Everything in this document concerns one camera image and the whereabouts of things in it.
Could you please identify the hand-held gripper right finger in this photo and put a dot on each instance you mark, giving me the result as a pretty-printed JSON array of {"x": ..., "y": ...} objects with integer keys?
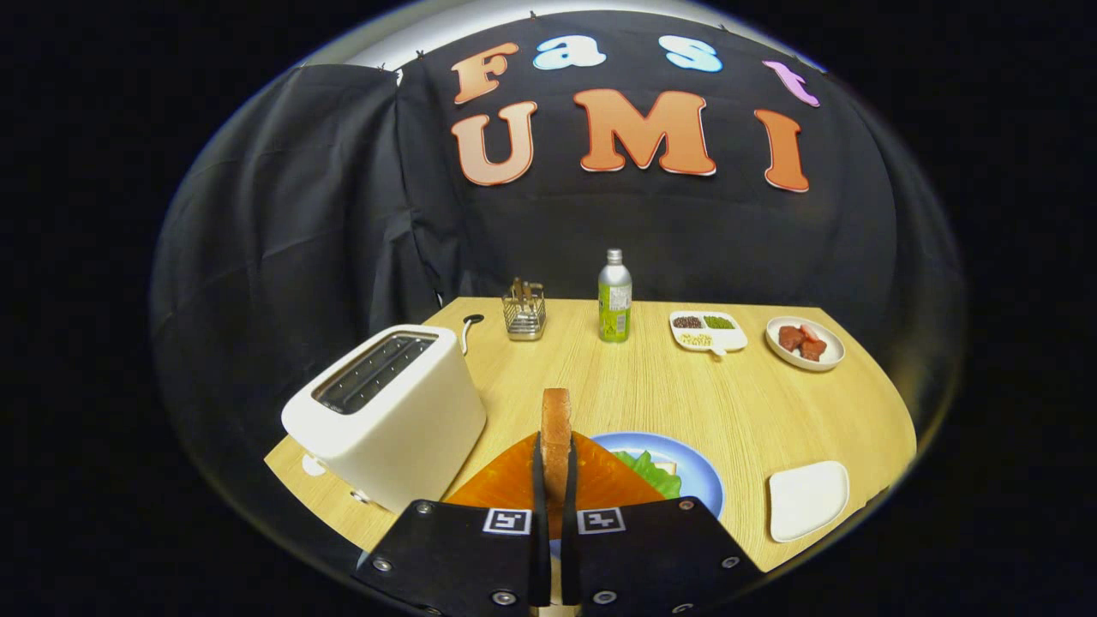
[{"x": 571, "y": 531}]

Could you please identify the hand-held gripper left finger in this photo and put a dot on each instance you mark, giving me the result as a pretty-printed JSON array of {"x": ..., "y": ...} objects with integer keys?
[{"x": 540, "y": 531}]

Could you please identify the green lettuce leaf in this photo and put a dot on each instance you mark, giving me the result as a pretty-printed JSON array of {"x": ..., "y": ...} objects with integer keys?
[{"x": 651, "y": 476}]

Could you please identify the toasted bread slice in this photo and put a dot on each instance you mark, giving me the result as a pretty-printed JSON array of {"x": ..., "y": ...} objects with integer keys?
[{"x": 556, "y": 428}]

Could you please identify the blue round plate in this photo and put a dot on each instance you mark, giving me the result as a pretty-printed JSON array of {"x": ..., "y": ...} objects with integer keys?
[{"x": 698, "y": 476}]

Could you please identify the white toaster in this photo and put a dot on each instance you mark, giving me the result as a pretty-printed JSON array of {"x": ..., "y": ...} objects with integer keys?
[{"x": 403, "y": 420}]

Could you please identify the yellow beans pile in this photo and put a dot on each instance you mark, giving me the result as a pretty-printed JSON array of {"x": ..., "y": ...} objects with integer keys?
[{"x": 696, "y": 339}]

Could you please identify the green label metal bottle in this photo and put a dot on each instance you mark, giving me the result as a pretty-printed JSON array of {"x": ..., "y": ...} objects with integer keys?
[{"x": 614, "y": 304}]

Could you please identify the white square plate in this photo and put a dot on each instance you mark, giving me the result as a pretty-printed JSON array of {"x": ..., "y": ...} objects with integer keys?
[{"x": 807, "y": 501}]

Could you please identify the dark beans pile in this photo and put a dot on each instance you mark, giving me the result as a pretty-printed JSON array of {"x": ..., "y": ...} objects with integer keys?
[{"x": 688, "y": 322}]

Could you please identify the wooden utensils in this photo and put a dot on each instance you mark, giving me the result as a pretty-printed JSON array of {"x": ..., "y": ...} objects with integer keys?
[{"x": 519, "y": 290}]

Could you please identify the white divided dish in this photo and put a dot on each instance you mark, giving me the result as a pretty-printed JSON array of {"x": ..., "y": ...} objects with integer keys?
[{"x": 731, "y": 342}]

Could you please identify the green beans pile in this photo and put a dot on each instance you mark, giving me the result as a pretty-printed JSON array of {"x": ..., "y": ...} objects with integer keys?
[{"x": 720, "y": 322}]

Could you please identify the brown meat slice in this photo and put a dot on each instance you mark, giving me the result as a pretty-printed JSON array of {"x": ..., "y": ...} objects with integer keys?
[
  {"x": 813, "y": 350},
  {"x": 790, "y": 338}
]

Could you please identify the pink ham slice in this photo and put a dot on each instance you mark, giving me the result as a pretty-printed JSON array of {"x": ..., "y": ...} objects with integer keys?
[{"x": 810, "y": 332}]

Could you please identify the round white plate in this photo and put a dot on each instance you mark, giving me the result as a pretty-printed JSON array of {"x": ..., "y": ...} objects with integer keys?
[{"x": 831, "y": 351}]

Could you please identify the black backdrop cloth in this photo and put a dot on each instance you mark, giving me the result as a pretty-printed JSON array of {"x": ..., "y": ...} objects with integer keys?
[{"x": 343, "y": 214}]

